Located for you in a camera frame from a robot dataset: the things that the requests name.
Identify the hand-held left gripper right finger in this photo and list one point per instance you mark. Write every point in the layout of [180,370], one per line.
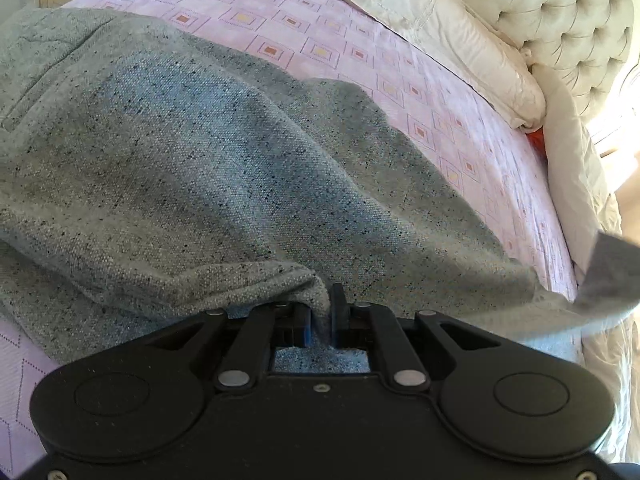
[340,320]

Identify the white pillow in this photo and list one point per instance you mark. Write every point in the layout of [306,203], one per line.
[450,35]

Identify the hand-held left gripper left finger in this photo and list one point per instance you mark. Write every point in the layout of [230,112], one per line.
[302,329]

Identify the white duvet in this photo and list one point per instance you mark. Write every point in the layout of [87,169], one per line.
[575,185]

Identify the cream tufted headboard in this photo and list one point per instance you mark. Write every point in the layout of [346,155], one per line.
[560,15]

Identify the pink patterned bed sheet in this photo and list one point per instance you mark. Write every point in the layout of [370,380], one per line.
[310,10]

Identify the grey pants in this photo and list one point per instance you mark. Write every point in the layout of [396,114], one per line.
[200,160]

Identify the small red item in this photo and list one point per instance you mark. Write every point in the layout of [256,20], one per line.
[537,142]

